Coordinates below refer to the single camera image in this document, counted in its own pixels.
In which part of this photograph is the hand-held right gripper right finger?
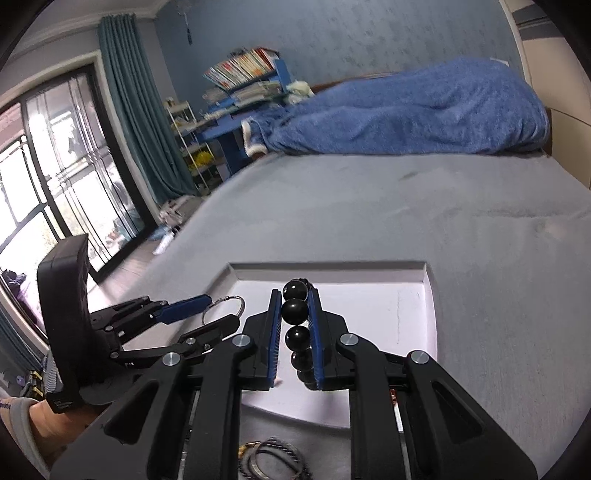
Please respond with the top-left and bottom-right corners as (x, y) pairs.
(308, 288), (539, 480)

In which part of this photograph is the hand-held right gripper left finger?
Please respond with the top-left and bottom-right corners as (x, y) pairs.
(50, 290), (283, 480)

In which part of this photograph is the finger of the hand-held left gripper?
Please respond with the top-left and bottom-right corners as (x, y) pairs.
(110, 313), (242, 371)
(91, 294), (214, 345)

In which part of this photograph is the black bead bracelet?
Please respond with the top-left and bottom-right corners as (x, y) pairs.
(281, 278), (320, 385)

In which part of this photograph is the silver ring bangle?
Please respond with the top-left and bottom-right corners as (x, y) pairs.
(201, 295), (246, 329)

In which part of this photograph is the grey jewelry tray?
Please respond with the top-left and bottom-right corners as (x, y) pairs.
(202, 261), (439, 430)

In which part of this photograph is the person's left forearm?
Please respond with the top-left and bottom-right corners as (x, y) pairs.
(0, 396), (95, 480)

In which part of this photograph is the clutter on floor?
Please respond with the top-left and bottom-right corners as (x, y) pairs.
(151, 196), (191, 256)

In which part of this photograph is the gold bangle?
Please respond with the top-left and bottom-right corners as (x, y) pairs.
(237, 442), (265, 463)

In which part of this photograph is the black framed glass door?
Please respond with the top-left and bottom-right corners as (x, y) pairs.
(0, 62), (156, 288)

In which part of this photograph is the blue bookshelf desk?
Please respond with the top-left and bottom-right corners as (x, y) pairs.
(198, 57), (293, 182)

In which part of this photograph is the teal curtain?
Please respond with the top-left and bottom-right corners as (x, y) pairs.
(97, 14), (198, 206)

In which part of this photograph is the plush toy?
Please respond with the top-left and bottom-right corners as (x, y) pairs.
(283, 80), (317, 105)

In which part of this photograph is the row of books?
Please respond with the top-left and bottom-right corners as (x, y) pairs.
(203, 47), (281, 92)

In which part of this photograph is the blue fleece blanket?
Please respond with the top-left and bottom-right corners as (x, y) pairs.
(241, 57), (551, 158)

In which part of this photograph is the beige headboard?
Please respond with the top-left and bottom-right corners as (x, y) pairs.
(499, 0), (591, 191)

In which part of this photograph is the white wire rack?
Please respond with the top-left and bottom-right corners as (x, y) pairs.
(165, 98), (223, 195)

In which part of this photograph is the hanging wall ornament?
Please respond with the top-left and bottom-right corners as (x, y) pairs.
(178, 0), (195, 46)

